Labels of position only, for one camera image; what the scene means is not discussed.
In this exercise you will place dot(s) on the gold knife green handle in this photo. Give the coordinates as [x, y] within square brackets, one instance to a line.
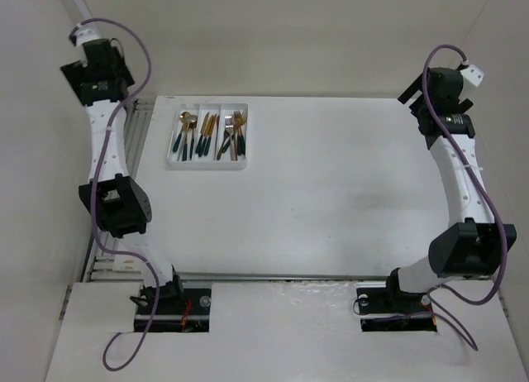
[202, 133]
[206, 136]

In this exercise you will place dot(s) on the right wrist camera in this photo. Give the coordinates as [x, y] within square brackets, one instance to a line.
[472, 78]

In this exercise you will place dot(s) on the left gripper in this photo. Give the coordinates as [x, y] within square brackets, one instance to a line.
[78, 74]

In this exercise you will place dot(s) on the white cutlery tray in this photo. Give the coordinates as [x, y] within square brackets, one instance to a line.
[208, 160]

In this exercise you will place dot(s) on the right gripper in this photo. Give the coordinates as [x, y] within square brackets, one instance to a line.
[412, 90]

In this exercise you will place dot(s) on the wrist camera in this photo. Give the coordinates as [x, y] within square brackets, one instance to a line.
[472, 78]
[83, 34]

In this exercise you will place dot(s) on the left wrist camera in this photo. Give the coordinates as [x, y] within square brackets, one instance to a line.
[83, 34]

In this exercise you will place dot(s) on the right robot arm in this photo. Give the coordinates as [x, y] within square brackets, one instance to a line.
[471, 246]

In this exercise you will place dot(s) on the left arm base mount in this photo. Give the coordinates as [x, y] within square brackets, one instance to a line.
[186, 311]

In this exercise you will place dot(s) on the silver fork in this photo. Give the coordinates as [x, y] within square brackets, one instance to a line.
[226, 140]

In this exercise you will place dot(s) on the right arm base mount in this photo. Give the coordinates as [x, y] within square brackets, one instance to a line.
[382, 310]

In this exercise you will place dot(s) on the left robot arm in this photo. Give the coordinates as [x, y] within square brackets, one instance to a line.
[115, 201]

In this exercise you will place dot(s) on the rose gold knife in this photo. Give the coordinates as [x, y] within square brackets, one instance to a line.
[212, 130]

